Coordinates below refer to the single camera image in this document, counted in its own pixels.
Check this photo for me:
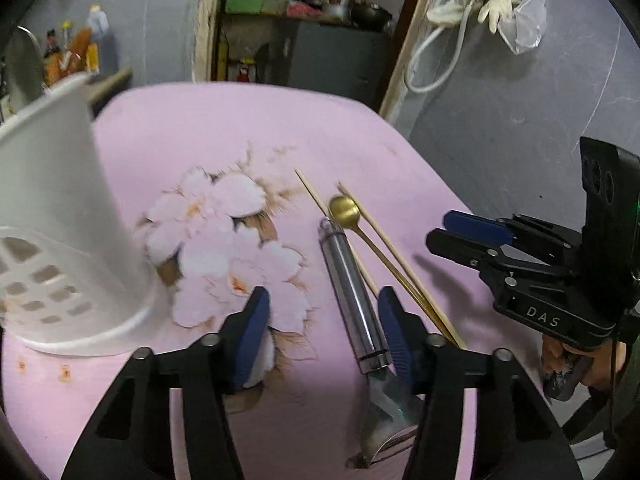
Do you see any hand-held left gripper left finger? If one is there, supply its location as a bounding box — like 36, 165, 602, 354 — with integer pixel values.
60, 286, 273, 480

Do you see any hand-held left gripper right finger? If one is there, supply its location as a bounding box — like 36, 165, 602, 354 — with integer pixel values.
377, 286, 583, 480

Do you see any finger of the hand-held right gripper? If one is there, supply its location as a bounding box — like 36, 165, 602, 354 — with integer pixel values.
426, 228, 572, 292
443, 209, 583, 262

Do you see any steel peeler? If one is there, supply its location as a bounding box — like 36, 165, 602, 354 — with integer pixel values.
318, 216, 426, 470

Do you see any wooden chopstick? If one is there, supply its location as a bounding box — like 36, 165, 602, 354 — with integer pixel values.
337, 181, 468, 351
294, 168, 380, 298

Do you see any gold spoon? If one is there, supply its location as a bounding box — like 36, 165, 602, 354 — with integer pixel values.
328, 195, 458, 348

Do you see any white plastic utensil holder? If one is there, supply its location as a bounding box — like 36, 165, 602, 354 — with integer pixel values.
0, 71, 163, 357

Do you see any person's right forearm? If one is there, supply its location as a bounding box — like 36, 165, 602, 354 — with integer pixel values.
562, 340, 640, 461

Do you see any person's right hand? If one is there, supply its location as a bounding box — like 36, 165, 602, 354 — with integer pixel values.
541, 310, 640, 389

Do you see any pink floral tablecloth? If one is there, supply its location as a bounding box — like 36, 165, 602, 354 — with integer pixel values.
0, 81, 551, 480

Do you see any white mesh bag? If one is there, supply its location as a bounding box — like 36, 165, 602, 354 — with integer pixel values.
497, 0, 548, 56

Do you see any grey cabinet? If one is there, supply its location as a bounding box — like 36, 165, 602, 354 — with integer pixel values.
270, 19, 396, 111

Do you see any black pot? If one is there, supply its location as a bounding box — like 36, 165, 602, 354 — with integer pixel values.
350, 2, 393, 31

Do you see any kitchen counter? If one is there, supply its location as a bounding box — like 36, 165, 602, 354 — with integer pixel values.
87, 67, 133, 106

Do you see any orange packet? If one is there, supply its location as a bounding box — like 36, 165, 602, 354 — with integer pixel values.
60, 27, 93, 78

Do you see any white jug yellow cap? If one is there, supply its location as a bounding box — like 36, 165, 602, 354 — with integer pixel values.
85, 4, 111, 36

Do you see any white hose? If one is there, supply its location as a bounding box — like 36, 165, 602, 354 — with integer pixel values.
404, 0, 473, 93

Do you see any worn door frame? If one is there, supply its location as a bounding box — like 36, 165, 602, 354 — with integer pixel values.
192, 0, 451, 123

